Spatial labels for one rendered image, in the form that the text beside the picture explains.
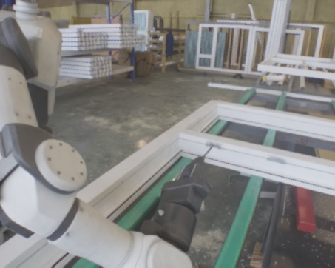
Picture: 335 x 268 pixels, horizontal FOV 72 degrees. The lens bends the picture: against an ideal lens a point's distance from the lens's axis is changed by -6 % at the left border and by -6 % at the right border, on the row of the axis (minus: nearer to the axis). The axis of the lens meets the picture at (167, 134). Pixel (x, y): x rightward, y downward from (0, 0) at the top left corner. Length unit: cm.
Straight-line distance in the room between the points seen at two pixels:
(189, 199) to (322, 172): 39
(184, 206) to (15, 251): 31
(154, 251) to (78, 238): 12
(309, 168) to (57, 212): 63
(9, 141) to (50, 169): 6
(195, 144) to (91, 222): 51
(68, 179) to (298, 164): 60
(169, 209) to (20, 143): 30
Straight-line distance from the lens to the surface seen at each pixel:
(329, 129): 115
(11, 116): 38
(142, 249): 41
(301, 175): 76
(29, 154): 33
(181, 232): 48
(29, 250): 46
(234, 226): 57
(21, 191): 36
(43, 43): 63
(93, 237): 37
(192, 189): 53
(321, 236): 107
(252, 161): 76
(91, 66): 476
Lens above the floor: 124
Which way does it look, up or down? 23 degrees down
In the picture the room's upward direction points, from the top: 1 degrees clockwise
